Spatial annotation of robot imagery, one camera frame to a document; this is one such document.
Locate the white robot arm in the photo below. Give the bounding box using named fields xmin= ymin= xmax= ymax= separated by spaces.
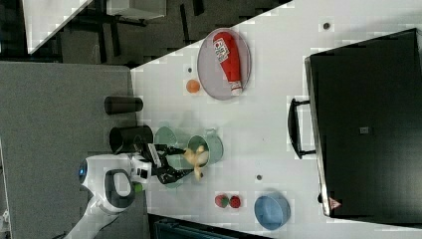
xmin=64 ymin=137 xmax=197 ymax=239

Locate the green perforated colander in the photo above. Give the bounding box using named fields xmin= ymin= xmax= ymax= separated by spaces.
xmin=154 ymin=126 xmax=193 ymax=188

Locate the blue cup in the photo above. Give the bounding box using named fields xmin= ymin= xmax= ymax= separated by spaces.
xmin=254 ymin=192 xmax=291 ymax=231

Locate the green mug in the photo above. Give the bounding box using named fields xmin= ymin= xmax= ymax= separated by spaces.
xmin=188 ymin=128 xmax=224 ymax=166

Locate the orange toy fruit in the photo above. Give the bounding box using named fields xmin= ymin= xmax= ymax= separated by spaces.
xmin=186 ymin=80 xmax=200 ymax=94

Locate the peeled toy banana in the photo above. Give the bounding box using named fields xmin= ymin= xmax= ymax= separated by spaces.
xmin=183 ymin=145 xmax=209 ymax=181

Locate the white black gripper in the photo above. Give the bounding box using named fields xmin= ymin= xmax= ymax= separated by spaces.
xmin=130 ymin=135 xmax=192 ymax=184

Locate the red ketchup bottle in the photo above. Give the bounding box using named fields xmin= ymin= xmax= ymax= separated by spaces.
xmin=213 ymin=32 xmax=243 ymax=96

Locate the dark red toy strawberry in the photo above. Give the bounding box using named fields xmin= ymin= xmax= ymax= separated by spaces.
xmin=229 ymin=196 xmax=241 ymax=208

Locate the small black cup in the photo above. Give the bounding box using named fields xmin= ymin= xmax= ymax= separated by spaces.
xmin=105 ymin=97 xmax=143 ymax=115

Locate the green toy at edge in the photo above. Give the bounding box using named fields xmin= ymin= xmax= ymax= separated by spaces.
xmin=133 ymin=183 xmax=143 ymax=193

